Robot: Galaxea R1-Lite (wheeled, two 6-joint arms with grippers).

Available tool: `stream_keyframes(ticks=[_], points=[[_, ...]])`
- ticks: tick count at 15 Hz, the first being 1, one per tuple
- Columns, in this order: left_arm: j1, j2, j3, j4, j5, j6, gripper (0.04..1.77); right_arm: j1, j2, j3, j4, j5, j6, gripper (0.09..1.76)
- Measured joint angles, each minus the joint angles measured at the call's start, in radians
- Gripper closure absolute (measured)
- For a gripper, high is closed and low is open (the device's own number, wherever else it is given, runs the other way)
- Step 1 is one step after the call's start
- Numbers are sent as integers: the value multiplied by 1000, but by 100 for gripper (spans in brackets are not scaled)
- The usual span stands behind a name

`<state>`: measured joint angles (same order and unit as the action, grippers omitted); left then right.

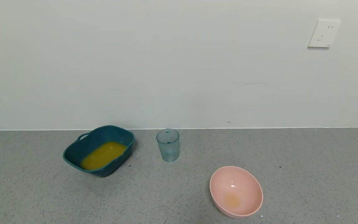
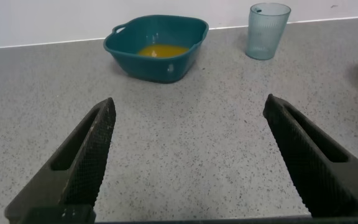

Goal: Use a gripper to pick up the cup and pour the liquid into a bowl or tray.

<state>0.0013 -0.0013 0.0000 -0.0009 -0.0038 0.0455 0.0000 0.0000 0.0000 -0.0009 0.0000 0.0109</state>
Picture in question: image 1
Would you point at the clear ribbed plastic cup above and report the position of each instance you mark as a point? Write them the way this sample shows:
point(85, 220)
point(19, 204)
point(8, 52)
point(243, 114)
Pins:
point(168, 149)

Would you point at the orange juice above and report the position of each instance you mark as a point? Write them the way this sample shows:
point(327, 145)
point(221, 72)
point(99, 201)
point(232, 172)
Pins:
point(104, 154)

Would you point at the pink bowl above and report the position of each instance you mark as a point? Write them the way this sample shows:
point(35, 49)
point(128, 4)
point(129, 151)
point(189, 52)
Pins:
point(236, 189)

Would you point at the white wall socket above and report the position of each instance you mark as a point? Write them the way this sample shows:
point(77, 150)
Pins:
point(324, 33)

